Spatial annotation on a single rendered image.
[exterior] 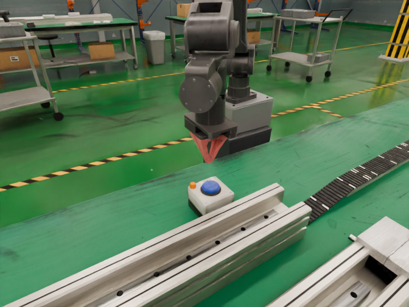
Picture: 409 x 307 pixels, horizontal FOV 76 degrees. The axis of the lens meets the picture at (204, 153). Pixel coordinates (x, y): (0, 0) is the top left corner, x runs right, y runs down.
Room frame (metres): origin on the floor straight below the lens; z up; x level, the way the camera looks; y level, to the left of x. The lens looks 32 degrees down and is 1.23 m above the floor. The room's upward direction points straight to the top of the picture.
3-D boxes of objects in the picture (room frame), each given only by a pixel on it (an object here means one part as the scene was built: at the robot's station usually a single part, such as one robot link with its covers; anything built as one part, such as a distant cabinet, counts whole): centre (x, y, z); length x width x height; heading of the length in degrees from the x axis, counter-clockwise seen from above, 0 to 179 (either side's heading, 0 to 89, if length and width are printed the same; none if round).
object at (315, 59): (4.57, -1.62, 0.50); 1.03 x 0.55 x 1.01; 35
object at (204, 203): (0.46, -0.02, 0.81); 0.10 x 0.08 x 0.06; 32
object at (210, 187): (0.47, -0.01, 0.84); 0.04 x 0.04 x 0.02
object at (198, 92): (0.43, 0.00, 1.13); 0.12 x 0.09 x 0.12; 167
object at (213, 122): (0.47, -0.01, 1.03); 0.10 x 0.07 x 0.07; 31
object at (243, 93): (0.95, -0.13, 0.93); 0.12 x 0.09 x 0.08; 129
